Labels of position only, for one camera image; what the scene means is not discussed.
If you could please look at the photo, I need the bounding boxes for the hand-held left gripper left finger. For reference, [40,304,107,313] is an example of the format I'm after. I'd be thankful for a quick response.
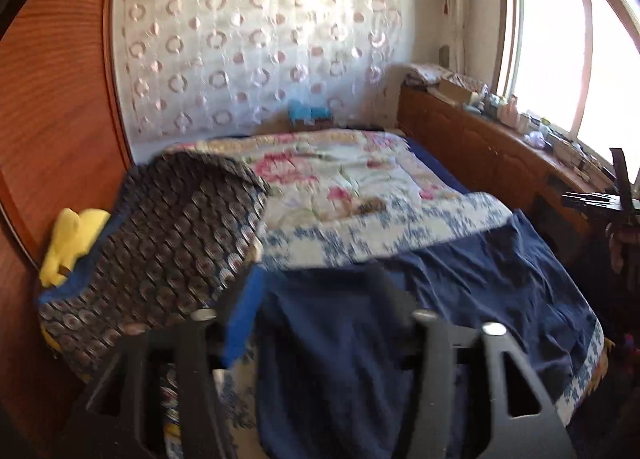
[60,271,267,459]

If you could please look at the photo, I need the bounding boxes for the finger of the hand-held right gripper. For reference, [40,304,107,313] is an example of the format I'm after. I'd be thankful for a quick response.
[561,191,628,214]

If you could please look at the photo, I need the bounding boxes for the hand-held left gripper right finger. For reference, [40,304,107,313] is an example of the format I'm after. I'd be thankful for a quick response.
[369,260,577,459]

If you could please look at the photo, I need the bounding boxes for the navy printed t-shirt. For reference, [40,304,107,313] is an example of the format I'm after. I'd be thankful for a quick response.
[254,209,602,459]

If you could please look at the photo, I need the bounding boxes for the white crumpled tissue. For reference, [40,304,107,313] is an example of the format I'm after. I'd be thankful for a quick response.
[524,126,552,148]

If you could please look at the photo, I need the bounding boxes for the wooden sideboard cabinet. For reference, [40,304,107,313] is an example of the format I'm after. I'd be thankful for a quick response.
[396,83,618,245]

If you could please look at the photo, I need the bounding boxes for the pink bottle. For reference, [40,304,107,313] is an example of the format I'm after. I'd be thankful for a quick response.
[499,95,522,128]

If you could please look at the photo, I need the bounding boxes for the window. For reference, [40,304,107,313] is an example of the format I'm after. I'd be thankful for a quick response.
[491,0,640,174]

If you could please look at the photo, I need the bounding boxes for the navy bed sheet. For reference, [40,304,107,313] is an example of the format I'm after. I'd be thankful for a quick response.
[399,135,475,196]

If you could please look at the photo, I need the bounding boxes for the floral quilt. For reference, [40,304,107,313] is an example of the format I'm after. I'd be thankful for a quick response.
[37,128,610,459]

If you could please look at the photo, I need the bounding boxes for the cardboard box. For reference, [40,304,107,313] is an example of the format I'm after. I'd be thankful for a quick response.
[436,77,482,108]

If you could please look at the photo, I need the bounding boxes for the yellow cloth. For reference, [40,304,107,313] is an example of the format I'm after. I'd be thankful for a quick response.
[38,207,112,289]

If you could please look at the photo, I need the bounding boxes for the folded floral cloth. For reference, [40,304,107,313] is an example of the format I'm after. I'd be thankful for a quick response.
[404,63,490,92]

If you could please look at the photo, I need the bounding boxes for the blue toy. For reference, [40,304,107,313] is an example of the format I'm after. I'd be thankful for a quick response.
[286,99,334,128]

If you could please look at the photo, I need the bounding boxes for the beige window curtain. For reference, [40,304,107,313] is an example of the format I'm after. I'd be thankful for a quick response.
[434,0,475,77]

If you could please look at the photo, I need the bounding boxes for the sheer circle-patterned curtain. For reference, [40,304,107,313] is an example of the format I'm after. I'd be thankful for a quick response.
[116,0,402,140]

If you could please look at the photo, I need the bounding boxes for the wooden slatted wardrobe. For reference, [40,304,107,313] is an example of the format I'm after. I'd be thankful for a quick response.
[0,0,135,459]

